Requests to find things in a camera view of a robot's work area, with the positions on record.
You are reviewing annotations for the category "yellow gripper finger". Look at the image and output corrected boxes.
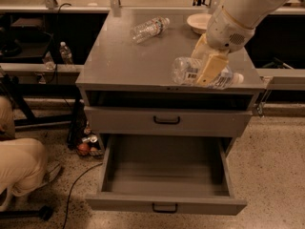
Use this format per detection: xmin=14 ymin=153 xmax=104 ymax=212
xmin=191 ymin=33 xmax=209 ymax=59
xmin=196 ymin=53 xmax=229 ymax=86

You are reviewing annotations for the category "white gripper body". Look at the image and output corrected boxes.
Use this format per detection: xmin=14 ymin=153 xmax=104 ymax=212
xmin=206 ymin=7 xmax=255 ymax=52

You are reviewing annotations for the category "labelled clear plastic bottle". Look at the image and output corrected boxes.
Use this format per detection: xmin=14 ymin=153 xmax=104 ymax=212
xmin=172 ymin=57 xmax=244 ymax=90

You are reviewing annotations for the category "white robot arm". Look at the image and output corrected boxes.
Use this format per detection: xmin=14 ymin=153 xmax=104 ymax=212
xmin=192 ymin=0 xmax=304 ymax=87

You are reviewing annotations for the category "crumpled clear plastic bottle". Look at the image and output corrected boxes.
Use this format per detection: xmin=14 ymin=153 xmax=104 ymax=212
xmin=130 ymin=16 xmax=170 ymax=44

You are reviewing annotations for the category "open grey lower drawer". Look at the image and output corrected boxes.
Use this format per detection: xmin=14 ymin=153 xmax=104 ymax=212
xmin=86 ymin=135 xmax=247 ymax=216

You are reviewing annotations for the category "closed grey upper drawer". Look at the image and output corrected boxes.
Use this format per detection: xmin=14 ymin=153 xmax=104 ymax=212
xmin=85 ymin=107 xmax=252 ymax=137

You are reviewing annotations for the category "upright water bottle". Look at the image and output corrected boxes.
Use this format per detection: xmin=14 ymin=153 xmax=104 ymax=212
xmin=59 ymin=42 xmax=73 ymax=65

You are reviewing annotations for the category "white paper bowl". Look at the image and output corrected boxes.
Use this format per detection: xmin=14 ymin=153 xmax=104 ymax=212
xmin=187 ymin=13 xmax=212 ymax=34

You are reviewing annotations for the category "grey metal cabinet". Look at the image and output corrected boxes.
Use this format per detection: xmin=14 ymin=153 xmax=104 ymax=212
xmin=76 ymin=8 xmax=263 ymax=151

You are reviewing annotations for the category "silver can on floor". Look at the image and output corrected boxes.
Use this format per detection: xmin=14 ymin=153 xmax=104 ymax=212
xmin=82 ymin=135 xmax=98 ymax=143

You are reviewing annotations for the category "person in beige trousers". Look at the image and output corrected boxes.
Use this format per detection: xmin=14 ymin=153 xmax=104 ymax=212
xmin=0 ymin=96 xmax=61 ymax=212

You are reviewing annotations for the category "black stand base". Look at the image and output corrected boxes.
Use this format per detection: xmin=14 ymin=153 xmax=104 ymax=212
xmin=0 ymin=206 xmax=53 ymax=221

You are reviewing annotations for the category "black floor cable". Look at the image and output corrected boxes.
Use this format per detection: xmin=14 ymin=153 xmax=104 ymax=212
xmin=60 ymin=161 xmax=104 ymax=229

